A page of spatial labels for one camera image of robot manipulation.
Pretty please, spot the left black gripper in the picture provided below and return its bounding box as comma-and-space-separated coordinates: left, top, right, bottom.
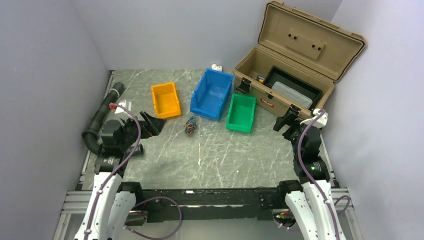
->
119, 110, 166, 151

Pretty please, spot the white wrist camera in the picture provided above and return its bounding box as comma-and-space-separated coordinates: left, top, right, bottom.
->
300, 108, 328, 129
113, 99, 133, 116

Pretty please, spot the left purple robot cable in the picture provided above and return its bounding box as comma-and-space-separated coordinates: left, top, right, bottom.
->
82, 102, 183, 240

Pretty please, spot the black corrugated hose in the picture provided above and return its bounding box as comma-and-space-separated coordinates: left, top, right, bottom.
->
81, 82, 125, 157

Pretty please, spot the orange plastic bin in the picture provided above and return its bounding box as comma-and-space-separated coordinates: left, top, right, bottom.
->
151, 82, 182, 119

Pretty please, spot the grey plastic case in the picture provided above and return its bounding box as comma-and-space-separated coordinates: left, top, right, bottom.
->
271, 81, 313, 109

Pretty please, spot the yellow blue battery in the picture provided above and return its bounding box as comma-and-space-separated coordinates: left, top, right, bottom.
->
256, 75, 265, 83

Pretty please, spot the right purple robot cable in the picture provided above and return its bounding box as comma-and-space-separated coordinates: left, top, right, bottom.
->
273, 110, 352, 240

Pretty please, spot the tan plastic toolbox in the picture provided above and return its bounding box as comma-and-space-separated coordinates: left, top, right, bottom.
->
233, 0, 367, 119

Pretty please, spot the black toolbox tray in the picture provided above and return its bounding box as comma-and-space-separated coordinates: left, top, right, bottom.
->
263, 66, 323, 110

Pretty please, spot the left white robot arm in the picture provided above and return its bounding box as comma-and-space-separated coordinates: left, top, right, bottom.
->
74, 111, 167, 240

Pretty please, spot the white plastic fitting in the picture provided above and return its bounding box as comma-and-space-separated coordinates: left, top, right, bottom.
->
211, 64, 223, 72

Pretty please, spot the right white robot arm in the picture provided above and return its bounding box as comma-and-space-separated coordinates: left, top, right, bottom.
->
273, 106, 346, 240

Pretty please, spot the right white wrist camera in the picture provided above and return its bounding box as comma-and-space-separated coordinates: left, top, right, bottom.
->
300, 108, 328, 129

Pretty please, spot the aluminium frame rail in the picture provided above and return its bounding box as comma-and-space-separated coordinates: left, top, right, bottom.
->
52, 69, 364, 240

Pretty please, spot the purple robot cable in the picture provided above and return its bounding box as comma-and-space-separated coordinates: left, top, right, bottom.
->
273, 110, 352, 240
82, 102, 183, 240

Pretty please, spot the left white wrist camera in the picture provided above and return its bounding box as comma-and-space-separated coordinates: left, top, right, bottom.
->
113, 99, 133, 116

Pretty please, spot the blue plastic bin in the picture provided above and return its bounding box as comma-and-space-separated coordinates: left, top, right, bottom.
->
189, 68, 234, 121

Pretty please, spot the green plastic bin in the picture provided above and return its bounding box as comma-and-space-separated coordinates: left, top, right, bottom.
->
225, 93, 256, 134

